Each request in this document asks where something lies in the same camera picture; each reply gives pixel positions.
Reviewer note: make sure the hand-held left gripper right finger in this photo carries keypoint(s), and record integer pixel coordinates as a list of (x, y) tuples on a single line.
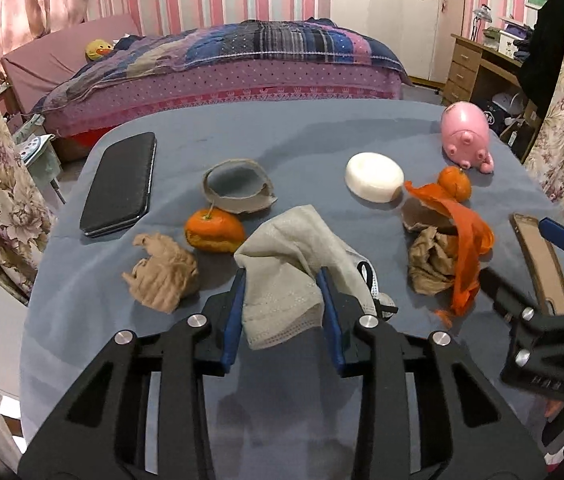
[(332, 320)]

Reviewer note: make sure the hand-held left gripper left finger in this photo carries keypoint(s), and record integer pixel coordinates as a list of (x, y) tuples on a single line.
[(232, 320)]

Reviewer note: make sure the beige lace cloth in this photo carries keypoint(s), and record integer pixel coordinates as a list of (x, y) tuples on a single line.
[(282, 260)]

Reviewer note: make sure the brown phone case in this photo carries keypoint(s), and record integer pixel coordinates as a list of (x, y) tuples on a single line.
[(542, 260)]

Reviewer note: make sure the crumpled brown paper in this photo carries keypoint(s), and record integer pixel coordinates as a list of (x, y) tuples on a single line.
[(429, 265), (161, 275)]

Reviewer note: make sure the squashed tangerine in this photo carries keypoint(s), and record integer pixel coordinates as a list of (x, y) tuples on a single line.
[(211, 232)]

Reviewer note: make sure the flat cardboard piece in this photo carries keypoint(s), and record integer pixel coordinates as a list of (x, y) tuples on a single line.
[(417, 217)]

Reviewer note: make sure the round tangerine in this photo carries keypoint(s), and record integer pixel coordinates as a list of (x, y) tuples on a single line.
[(454, 184)]

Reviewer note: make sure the white fan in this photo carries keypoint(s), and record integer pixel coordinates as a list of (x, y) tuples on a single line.
[(507, 107)]

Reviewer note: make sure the black box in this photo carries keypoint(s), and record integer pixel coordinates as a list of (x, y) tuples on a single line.
[(487, 117)]

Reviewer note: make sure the pink pig mug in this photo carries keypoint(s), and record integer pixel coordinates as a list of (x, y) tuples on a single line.
[(464, 130)]

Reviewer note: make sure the white round block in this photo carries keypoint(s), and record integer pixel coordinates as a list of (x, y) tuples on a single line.
[(374, 177)]

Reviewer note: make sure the black phone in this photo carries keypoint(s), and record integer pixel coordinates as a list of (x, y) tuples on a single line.
[(116, 185)]

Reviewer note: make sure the grey blue table cloth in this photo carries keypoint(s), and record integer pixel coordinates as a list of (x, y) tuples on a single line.
[(287, 135)]

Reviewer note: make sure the black coat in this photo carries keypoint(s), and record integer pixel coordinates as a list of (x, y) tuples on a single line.
[(544, 45)]

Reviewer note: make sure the wooden desk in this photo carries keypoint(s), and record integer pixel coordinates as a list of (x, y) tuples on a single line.
[(464, 67)]

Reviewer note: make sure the white box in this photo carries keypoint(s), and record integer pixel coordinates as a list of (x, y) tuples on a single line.
[(499, 37)]

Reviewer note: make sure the desk lamp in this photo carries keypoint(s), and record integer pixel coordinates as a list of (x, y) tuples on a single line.
[(482, 15)]

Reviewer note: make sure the pale green plastic stool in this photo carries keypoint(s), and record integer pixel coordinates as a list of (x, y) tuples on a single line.
[(36, 152)]

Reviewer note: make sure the white wardrobe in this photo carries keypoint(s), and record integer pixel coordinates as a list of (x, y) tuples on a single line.
[(392, 25)]

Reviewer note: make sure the patchwork quilt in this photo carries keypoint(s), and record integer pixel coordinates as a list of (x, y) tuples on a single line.
[(262, 45)]

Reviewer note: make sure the yellow duck plush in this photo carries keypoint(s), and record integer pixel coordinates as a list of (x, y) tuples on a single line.
[(97, 51)]

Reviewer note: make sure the mauve bed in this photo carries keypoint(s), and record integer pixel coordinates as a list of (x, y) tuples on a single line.
[(36, 70)]

